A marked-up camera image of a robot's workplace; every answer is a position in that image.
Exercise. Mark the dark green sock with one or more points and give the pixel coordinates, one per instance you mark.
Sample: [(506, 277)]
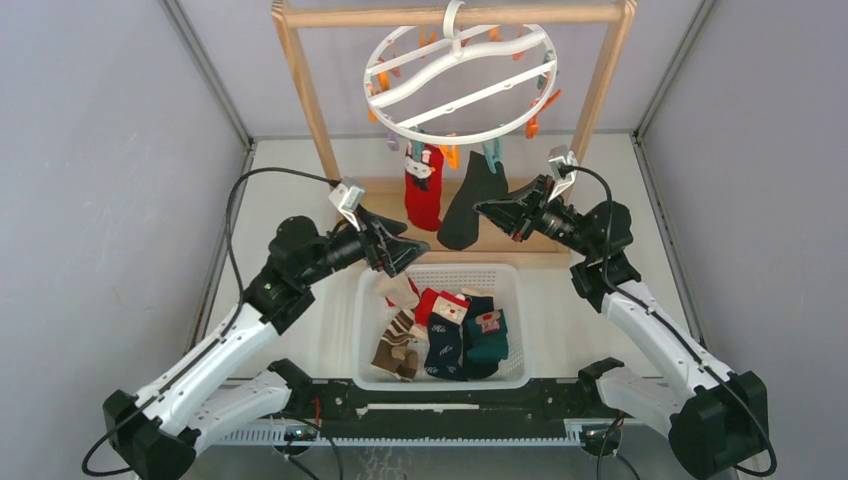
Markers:
[(488, 337)]

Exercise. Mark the navy sock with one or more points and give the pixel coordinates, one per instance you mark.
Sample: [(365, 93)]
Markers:
[(479, 304)]

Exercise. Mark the black grey sock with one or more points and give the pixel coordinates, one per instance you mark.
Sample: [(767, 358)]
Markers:
[(461, 225)]

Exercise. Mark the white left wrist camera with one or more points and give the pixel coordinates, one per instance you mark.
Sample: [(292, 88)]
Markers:
[(346, 197)]

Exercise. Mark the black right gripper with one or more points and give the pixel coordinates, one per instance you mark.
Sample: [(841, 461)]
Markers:
[(517, 214)]

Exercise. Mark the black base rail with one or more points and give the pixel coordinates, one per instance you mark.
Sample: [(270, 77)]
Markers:
[(539, 410)]

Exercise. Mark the beige reindeer sock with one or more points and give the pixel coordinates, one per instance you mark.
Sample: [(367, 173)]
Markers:
[(399, 291)]

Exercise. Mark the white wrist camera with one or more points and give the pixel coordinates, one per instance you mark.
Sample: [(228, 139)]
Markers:
[(563, 162), (346, 197)]

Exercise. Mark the dark printed sock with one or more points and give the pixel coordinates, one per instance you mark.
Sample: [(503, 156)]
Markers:
[(445, 338)]

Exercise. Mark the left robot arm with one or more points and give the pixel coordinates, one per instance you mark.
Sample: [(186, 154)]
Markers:
[(162, 428)]

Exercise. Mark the wooden hanger stand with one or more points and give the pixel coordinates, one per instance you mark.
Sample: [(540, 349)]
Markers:
[(445, 175)]

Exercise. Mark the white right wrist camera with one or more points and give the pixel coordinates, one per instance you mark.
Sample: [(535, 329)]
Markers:
[(563, 162)]

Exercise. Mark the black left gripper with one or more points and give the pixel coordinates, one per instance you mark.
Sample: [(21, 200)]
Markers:
[(396, 254)]

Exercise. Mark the brown striped sock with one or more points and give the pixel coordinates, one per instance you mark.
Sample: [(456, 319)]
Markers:
[(394, 354)]

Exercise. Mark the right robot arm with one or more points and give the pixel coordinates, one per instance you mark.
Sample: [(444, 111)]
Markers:
[(713, 418)]

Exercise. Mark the red sock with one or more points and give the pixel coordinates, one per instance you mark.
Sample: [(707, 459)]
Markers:
[(424, 308), (423, 187)]

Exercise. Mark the white round clip hanger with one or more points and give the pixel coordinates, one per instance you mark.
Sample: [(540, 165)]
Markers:
[(460, 85)]

